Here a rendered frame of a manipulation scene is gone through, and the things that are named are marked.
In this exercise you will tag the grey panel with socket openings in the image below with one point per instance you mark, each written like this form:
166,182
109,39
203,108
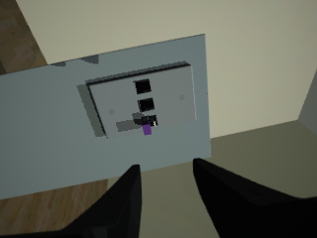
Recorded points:
80,120

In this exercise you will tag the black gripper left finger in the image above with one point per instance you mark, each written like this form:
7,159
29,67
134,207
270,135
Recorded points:
116,214

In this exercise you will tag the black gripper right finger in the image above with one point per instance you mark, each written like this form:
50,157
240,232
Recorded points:
242,208

